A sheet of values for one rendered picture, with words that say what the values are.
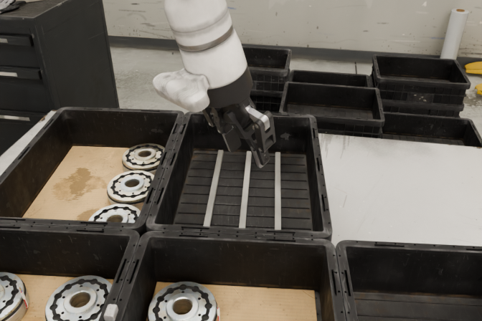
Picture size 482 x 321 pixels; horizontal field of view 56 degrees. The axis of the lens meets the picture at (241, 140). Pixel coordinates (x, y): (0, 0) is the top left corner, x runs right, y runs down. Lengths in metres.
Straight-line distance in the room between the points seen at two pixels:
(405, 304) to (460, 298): 0.09
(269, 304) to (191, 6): 0.48
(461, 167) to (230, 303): 0.85
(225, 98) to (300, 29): 3.29
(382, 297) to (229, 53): 0.47
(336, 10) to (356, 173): 2.62
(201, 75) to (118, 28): 3.69
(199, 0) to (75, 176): 0.66
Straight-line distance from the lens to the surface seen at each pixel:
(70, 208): 0.98
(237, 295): 0.77
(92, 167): 1.09
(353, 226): 1.11
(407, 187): 1.26
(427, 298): 0.83
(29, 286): 0.86
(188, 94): 0.52
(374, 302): 0.79
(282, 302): 0.77
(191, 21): 0.51
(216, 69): 0.53
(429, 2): 3.84
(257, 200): 0.94
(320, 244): 0.72
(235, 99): 0.56
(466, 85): 2.21
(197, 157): 1.08
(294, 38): 3.85
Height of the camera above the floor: 1.43
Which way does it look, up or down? 32 degrees down
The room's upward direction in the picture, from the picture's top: straight up
